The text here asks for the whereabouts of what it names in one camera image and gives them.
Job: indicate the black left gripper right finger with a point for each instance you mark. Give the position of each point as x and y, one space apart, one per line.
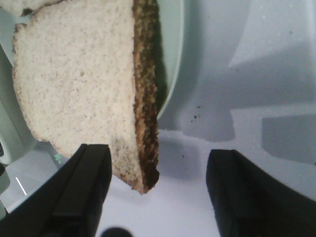
249 202

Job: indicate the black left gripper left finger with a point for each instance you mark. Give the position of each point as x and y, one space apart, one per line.
70 203

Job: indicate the white bread slice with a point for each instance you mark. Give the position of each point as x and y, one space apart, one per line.
24 7
84 73

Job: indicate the light green round plate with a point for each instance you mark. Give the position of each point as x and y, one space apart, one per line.
15 137

